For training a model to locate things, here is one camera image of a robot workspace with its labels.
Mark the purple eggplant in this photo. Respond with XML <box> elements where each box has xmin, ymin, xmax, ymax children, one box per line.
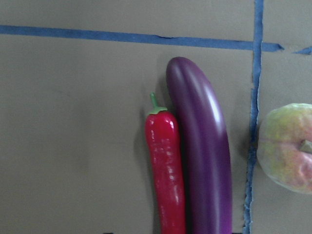
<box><xmin>166</xmin><ymin>57</ymin><xmax>232</xmax><ymax>234</ymax></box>

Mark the pink-green peach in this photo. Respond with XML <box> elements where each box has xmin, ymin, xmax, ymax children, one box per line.
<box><xmin>256</xmin><ymin>103</ymin><xmax>312</xmax><ymax>195</ymax></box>

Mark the red chili pepper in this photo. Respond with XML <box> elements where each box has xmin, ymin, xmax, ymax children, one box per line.
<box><xmin>145</xmin><ymin>93</ymin><xmax>187</xmax><ymax>234</ymax></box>

